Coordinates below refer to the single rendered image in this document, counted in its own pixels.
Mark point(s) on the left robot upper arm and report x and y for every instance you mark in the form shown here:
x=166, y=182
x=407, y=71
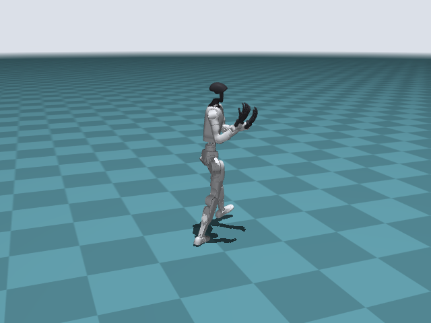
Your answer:
x=225, y=127

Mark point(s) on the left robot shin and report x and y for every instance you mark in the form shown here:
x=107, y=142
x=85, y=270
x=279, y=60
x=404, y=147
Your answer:
x=221, y=199

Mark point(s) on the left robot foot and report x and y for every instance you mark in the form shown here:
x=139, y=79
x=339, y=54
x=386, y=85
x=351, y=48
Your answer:
x=228, y=209

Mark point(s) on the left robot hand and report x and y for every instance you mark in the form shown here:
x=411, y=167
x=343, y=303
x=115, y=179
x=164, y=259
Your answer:
x=252, y=119

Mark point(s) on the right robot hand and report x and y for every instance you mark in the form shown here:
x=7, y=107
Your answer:
x=243, y=115

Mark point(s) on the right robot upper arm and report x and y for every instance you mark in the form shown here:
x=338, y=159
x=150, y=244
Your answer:
x=214, y=123

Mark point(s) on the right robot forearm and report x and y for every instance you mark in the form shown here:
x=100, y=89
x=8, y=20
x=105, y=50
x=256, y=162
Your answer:
x=228, y=134

